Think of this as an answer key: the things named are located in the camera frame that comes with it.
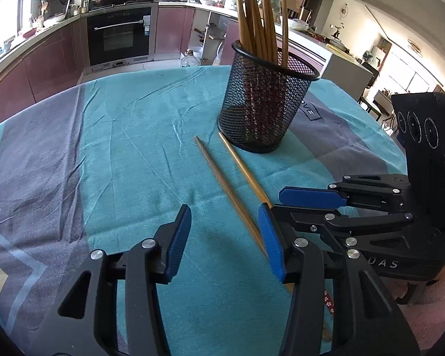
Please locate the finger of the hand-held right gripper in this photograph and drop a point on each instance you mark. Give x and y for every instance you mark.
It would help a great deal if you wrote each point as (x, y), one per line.
(300, 218)
(311, 196)

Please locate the black mesh utensil holder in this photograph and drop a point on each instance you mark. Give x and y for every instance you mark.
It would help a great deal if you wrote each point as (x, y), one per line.
(256, 118)

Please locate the white kitchen island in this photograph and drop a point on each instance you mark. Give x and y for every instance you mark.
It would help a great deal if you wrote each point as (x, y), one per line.
(345, 74)

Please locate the mauve kitchen base cabinets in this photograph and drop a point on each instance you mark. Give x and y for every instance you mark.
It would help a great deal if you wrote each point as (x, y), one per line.
(40, 70)

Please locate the person's leg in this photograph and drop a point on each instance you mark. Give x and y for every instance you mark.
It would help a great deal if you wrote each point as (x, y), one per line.
(430, 315)

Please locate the plain dull bamboo chopstick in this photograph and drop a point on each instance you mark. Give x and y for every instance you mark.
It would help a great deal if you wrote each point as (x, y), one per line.
(224, 186)

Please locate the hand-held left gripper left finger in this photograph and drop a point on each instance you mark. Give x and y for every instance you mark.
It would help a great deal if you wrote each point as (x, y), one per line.
(180, 241)

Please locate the red-patterned bamboo chopstick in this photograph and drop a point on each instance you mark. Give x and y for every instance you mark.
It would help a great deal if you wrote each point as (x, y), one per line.
(245, 170)

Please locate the teal grey patterned tablecloth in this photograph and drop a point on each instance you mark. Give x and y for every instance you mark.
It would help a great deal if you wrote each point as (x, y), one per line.
(115, 155)

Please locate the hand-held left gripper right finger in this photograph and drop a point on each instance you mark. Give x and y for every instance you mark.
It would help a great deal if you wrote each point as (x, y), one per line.
(272, 244)

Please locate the black built-in oven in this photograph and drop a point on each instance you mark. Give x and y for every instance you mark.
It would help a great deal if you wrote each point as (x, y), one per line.
(118, 39)

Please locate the plastic cooking oil bottle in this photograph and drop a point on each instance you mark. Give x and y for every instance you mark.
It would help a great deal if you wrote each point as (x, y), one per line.
(189, 59)

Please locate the bunch of bamboo chopsticks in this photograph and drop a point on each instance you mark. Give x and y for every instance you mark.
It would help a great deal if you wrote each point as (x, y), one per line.
(250, 26)

